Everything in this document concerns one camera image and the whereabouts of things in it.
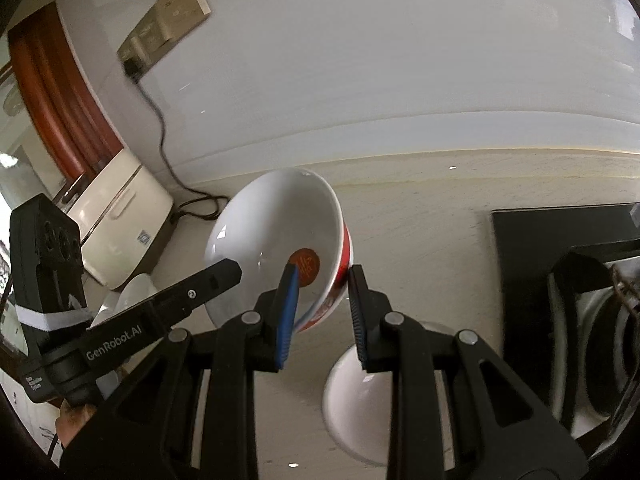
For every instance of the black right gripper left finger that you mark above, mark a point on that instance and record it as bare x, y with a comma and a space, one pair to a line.
187, 410

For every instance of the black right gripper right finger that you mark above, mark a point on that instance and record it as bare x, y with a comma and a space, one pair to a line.
458, 411

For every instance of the white bowl red emblem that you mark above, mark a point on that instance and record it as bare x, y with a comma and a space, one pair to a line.
284, 216

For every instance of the left hand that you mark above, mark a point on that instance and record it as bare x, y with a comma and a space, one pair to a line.
71, 420

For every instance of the white bowl on counter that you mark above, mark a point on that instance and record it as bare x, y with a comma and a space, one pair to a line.
357, 408

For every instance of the white rice cooker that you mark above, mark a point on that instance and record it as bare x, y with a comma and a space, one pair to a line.
122, 215

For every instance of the metal pot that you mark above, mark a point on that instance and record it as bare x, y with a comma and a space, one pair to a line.
594, 388

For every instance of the brown wooden door frame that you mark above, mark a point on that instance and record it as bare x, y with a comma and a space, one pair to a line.
65, 114

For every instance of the beige wall socket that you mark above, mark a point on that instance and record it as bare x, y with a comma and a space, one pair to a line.
160, 30

